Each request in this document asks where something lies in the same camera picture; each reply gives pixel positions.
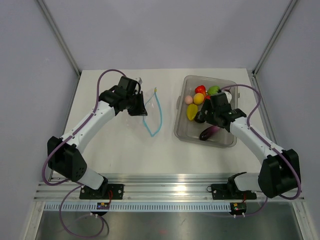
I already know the dark purple toy mangosteen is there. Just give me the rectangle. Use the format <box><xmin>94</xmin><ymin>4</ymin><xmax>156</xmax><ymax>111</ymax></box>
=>
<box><xmin>194</xmin><ymin>111</ymin><xmax>206</xmax><ymax>124</ymax></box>

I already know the purple toy eggplant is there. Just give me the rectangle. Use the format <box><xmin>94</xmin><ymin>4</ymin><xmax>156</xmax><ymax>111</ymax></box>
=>
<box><xmin>199</xmin><ymin>125</ymin><xmax>220</xmax><ymax>141</ymax></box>

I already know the clear zip top bag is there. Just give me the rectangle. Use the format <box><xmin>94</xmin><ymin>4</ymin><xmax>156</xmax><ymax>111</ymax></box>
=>
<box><xmin>126</xmin><ymin>87</ymin><xmax>163</xmax><ymax>138</ymax></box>

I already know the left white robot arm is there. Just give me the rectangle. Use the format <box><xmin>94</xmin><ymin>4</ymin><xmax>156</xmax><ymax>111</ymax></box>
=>
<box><xmin>45</xmin><ymin>76</ymin><xmax>148</xmax><ymax>199</ymax></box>

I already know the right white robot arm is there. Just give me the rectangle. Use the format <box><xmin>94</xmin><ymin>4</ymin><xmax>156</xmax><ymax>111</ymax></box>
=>
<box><xmin>199</xmin><ymin>92</ymin><xmax>302</xmax><ymax>200</ymax></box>

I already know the orange toy fruit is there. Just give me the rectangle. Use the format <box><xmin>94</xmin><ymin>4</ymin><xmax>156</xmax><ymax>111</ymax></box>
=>
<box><xmin>193</xmin><ymin>93</ymin><xmax>205</xmax><ymax>105</ymax></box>

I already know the pink toy peach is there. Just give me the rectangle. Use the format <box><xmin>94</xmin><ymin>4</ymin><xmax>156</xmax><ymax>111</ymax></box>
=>
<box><xmin>184</xmin><ymin>95</ymin><xmax>193</xmax><ymax>105</ymax></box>

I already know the clear grey plastic bin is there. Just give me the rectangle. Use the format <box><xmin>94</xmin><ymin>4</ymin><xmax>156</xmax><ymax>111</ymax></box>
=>
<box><xmin>173</xmin><ymin>75</ymin><xmax>239</xmax><ymax>148</ymax></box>

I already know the green toy fruit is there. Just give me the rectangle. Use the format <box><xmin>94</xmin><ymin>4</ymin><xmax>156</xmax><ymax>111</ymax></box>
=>
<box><xmin>207</xmin><ymin>85</ymin><xmax>220</xmax><ymax>96</ymax></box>

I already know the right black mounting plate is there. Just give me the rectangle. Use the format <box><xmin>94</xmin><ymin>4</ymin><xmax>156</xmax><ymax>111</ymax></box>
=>
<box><xmin>206</xmin><ymin>183</ymin><xmax>257</xmax><ymax>201</ymax></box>

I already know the black mounting plate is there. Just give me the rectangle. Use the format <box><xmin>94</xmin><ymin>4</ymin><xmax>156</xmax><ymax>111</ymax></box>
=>
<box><xmin>206</xmin><ymin>183</ymin><xmax>257</xmax><ymax>201</ymax></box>
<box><xmin>79</xmin><ymin>183</ymin><xmax>124</xmax><ymax>200</ymax></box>

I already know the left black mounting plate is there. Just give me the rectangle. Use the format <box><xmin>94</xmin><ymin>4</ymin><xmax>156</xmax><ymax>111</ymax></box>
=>
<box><xmin>79</xmin><ymin>183</ymin><xmax>124</xmax><ymax>200</ymax></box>

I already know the right small circuit board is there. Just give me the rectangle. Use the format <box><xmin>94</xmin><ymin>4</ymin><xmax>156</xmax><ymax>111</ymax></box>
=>
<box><xmin>230</xmin><ymin>202</ymin><xmax>247</xmax><ymax>215</ymax></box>

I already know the small circuit board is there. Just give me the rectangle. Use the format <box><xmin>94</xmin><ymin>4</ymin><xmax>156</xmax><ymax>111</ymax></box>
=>
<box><xmin>230</xmin><ymin>202</ymin><xmax>247</xmax><ymax>215</ymax></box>
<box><xmin>96</xmin><ymin>202</ymin><xmax>110</xmax><ymax>210</ymax></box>

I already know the left small circuit board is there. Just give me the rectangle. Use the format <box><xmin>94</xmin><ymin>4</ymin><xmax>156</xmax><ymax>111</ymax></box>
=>
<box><xmin>96</xmin><ymin>202</ymin><xmax>110</xmax><ymax>210</ymax></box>

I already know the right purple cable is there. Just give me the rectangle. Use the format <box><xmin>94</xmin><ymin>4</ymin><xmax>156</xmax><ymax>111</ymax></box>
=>
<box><xmin>199</xmin><ymin>84</ymin><xmax>302</xmax><ymax>218</ymax></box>

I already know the purple cable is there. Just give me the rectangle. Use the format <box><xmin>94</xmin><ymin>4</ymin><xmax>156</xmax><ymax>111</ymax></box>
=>
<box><xmin>199</xmin><ymin>84</ymin><xmax>302</xmax><ymax>218</ymax></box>
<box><xmin>41</xmin><ymin>69</ymin><xmax>110</xmax><ymax>239</ymax></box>

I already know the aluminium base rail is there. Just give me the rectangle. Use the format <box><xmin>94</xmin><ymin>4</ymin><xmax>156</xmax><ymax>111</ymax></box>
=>
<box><xmin>33</xmin><ymin>173</ymin><xmax>305</xmax><ymax>203</ymax></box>

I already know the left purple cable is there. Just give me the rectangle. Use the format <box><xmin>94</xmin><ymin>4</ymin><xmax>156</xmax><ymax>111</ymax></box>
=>
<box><xmin>41</xmin><ymin>69</ymin><xmax>110</xmax><ymax>239</ymax></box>

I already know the left aluminium frame post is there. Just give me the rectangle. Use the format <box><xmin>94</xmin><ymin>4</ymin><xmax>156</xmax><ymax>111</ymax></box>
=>
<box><xmin>34</xmin><ymin>0</ymin><xmax>82</xmax><ymax>79</ymax></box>

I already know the aluminium frame post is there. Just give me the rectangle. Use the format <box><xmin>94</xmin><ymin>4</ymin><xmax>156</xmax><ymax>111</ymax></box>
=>
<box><xmin>252</xmin><ymin>0</ymin><xmax>300</xmax><ymax>78</ymax></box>
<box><xmin>34</xmin><ymin>0</ymin><xmax>82</xmax><ymax>79</ymax></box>

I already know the white slotted cable duct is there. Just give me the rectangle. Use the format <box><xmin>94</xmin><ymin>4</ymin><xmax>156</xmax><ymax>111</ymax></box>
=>
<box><xmin>44</xmin><ymin>201</ymin><xmax>231</xmax><ymax>213</ymax></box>

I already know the right aluminium frame post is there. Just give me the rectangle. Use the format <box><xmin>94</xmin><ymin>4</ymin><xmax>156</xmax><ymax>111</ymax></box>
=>
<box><xmin>252</xmin><ymin>0</ymin><xmax>300</xmax><ymax>78</ymax></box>

